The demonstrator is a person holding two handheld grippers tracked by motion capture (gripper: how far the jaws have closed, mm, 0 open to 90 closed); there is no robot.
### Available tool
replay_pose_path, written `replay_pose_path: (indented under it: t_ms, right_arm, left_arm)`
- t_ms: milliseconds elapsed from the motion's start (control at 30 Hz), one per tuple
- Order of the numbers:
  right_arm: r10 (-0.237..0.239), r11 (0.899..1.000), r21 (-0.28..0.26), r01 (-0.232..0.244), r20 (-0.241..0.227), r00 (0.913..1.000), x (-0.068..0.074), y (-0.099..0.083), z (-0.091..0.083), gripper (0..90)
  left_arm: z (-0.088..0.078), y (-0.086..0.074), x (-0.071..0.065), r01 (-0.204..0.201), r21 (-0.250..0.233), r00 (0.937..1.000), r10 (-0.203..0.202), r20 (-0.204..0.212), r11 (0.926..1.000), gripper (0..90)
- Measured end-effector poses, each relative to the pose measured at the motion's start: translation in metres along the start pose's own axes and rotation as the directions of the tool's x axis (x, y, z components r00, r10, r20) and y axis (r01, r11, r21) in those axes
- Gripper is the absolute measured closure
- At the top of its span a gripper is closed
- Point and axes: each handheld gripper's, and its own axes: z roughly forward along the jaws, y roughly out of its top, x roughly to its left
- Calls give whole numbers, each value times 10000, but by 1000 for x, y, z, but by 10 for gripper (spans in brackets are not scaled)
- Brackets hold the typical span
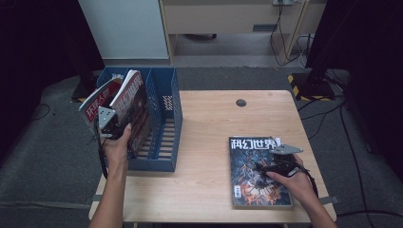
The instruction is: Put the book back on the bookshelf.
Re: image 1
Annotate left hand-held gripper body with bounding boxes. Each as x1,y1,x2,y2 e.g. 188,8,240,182
97,105,127,142

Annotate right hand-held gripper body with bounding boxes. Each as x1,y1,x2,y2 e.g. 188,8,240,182
269,143,304,178

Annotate portrait cover magazine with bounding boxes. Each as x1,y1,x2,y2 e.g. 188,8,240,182
78,73,124,127

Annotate red planet cover magazine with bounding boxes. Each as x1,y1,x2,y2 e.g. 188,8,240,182
108,69,153,159

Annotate dark blue orange cover magazine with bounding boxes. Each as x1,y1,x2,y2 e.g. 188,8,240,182
228,136,294,208

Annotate blue plastic file rack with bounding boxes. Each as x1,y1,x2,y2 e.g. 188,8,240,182
96,66,183,173

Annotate person's right hand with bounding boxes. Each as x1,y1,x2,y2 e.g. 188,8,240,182
265,155,316,204

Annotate person's left hand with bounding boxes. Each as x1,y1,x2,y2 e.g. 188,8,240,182
99,123,133,176

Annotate black stand base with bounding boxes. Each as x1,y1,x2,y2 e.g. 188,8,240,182
69,67,106,104

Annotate black stand with striped base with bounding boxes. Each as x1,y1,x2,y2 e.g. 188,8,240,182
287,47,336,103

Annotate white cabinet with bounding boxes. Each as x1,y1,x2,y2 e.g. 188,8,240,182
77,0,170,61

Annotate black curtain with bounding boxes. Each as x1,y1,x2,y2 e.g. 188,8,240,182
0,0,106,160
305,0,403,172

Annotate beige wooden desk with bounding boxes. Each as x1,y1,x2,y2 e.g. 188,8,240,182
158,0,329,66

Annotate right hand-held gripper black cable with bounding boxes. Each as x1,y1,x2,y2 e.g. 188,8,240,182
298,165,320,199

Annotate hand-held gripper black cable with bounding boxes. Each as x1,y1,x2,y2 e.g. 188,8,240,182
298,165,320,199
94,124,110,180

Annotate left hand-held gripper black cable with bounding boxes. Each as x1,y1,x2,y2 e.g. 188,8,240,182
94,124,110,180

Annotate short black floor cable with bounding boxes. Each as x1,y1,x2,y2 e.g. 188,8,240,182
31,104,51,122

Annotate long black floor cable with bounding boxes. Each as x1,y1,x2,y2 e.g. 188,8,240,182
297,94,403,219

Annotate hanging black cables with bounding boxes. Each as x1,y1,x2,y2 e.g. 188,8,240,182
269,0,315,67

